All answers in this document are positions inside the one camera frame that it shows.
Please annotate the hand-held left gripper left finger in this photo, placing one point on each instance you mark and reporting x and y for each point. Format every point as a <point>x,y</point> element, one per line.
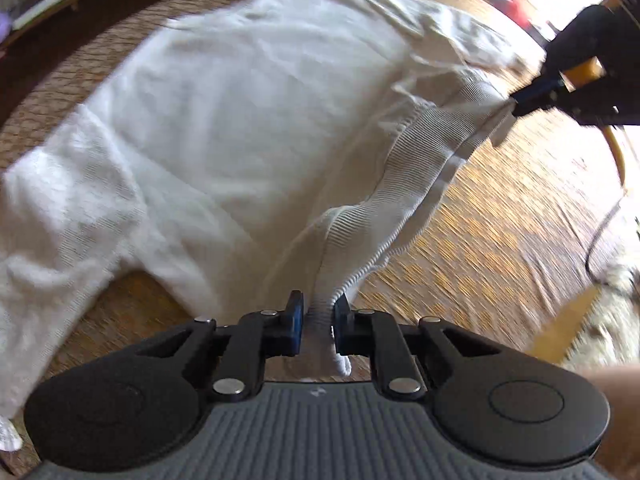
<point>296,320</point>

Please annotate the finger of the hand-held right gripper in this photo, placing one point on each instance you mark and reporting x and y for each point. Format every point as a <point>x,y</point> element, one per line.
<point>537,94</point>

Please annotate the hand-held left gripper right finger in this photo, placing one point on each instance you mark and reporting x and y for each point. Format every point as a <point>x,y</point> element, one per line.
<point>341,322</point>

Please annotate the white sweatshirt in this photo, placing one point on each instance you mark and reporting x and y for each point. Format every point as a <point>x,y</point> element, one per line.
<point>240,125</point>

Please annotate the wooden chair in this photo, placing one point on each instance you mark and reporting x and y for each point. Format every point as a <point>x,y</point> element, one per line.
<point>600,90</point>

